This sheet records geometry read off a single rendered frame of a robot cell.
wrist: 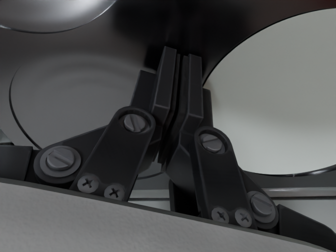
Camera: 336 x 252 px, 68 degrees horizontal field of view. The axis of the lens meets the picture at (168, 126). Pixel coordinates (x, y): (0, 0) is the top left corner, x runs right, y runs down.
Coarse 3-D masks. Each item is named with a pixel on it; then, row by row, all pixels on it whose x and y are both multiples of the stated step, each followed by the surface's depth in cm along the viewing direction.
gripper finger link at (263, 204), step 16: (192, 64) 10; (192, 80) 9; (176, 96) 9; (192, 96) 8; (208, 96) 10; (176, 112) 8; (192, 112) 8; (208, 112) 9; (176, 128) 8; (192, 128) 8; (176, 144) 8; (160, 160) 9; (176, 160) 8; (176, 176) 8; (192, 176) 8; (192, 192) 8; (256, 192) 7; (256, 208) 7; (272, 208) 7; (256, 224) 6; (272, 224) 7
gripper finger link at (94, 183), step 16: (128, 112) 7; (144, 112) 7; (112, 128) 7; (128, 128) 7; (144, 128) 7; (96, 144) 6; (112, 144) 6; (128, 144) 6; (144, 144) 6; (96, 160) 6; (112, 160) 6; (128, 160) 6; (80, 176) 5; (96, 176) 6; (112, 176) 6; (128, 176) 6; (96, 192) 5; (112, 192) 5; (128, 192) 5
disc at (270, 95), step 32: (288, 32) 9; (320, 32) 9; (224, 64) 10; (256, 64) 10; (288, 64) 10; (320, 64) 10; (224, 96) 12; (256, 96) 12; (288, 96) 11; (320, 96) 11; (224, 128) 13; (256, 128) 13; (288, 128) 13; (320, 128) 13; (256, 160) 15; (288, 160) 15; (320, 160) 14
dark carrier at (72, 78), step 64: (0, 0) 10; (64, 0) 9; (128, 0) 9; (192, 0) 9; (256, 0) 9; (320, 0) 9; (0, 64) 12; (64, 64) 11; (128, 64) 11; (0, 128) 15; (64, 128) 14
